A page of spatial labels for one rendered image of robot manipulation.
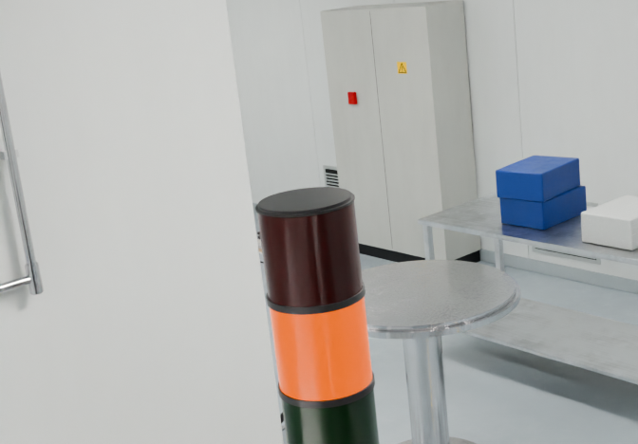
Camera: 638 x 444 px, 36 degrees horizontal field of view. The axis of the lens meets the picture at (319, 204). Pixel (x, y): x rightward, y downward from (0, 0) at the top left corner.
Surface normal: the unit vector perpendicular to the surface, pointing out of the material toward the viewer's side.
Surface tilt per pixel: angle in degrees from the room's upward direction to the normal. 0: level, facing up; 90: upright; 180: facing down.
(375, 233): 90
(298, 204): 0
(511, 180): 90
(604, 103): 90
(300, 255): 90
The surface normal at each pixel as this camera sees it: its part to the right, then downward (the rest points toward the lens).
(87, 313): 0.63, 0.12
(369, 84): -0.76, 0.24
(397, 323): -0.11, -0.96
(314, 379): -0.17, 0.25
